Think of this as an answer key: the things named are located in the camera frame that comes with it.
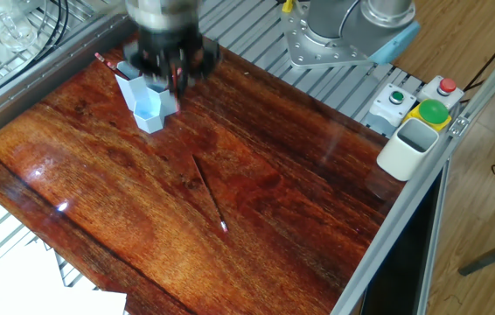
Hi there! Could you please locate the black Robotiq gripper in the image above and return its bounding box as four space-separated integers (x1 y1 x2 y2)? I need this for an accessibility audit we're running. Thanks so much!
132 24 222 94

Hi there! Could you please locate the light blue hexagonal pen holder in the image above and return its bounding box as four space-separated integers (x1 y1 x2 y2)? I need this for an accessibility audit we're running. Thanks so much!
115 59 184 135

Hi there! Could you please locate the white rounded rectangular pen holder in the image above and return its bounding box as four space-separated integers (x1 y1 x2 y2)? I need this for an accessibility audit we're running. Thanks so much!
376 117 442 183

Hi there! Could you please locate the brown wood-grain board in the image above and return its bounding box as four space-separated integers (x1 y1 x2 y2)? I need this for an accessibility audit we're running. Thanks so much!
0 17 408 315

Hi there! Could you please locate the clear plastic container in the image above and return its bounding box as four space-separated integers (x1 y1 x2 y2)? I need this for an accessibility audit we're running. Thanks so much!
0 0 40 52

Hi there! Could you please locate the white control button box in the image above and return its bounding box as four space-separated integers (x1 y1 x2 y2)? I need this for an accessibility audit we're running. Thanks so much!
368 75 465 134

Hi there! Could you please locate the large white paper sheet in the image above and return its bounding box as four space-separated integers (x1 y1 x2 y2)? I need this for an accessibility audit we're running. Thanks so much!
0 252 66 315

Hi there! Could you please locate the black cable bundle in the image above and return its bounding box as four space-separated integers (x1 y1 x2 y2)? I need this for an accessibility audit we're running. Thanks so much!
16 0 73 55

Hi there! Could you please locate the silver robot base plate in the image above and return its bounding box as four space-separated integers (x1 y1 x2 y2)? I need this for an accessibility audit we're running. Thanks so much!
282 10 373 71

